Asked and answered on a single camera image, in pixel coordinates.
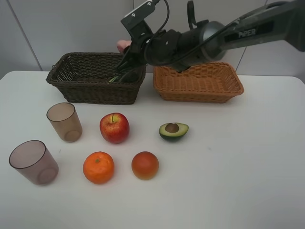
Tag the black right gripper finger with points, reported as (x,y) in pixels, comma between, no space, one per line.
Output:
(126,65)
(127,55)

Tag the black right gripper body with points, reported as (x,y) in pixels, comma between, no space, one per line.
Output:
(158,51)

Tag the pink spray bottle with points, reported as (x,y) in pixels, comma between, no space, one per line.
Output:
(122,44)

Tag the dark green pump bottle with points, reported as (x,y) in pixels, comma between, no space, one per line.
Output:
(129,77)

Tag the red yellow apple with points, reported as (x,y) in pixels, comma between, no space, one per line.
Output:
(114,128)

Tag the halved avocado with pit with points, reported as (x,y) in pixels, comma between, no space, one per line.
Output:
(173,131)

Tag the red orange round fruit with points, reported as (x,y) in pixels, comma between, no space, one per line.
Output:
(145,165)

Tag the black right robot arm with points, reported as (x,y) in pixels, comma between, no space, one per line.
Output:
(208,41)

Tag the dark brown wicker basket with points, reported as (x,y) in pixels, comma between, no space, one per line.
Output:
(82,77)

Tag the light orange wicker basket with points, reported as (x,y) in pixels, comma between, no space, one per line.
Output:
(215,82)

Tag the brown translucent plastic cup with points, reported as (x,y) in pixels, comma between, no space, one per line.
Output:
(64,119)

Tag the orange mandarin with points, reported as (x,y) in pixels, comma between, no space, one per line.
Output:
(98,167)

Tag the purple translucent plastic cup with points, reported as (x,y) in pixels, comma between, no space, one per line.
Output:
(33,160)

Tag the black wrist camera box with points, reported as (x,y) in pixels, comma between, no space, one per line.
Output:
(134,21)

